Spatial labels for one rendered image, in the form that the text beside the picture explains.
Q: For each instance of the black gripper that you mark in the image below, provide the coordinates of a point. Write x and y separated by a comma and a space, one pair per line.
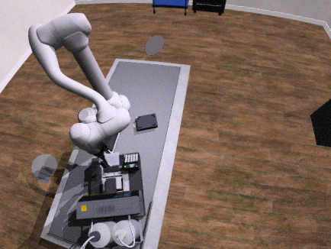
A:
102, 161

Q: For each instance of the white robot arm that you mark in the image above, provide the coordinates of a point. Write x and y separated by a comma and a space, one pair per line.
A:
110, 116

